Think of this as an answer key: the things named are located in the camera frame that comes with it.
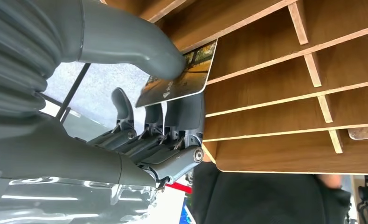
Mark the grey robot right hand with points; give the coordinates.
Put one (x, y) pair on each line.
(63, 154)

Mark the person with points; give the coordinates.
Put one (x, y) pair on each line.
(264, 198)

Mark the wooden slotted card organizer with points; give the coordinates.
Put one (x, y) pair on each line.
(264, 92)

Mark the glossy silver robot shell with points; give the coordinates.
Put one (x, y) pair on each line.
(63, 207)

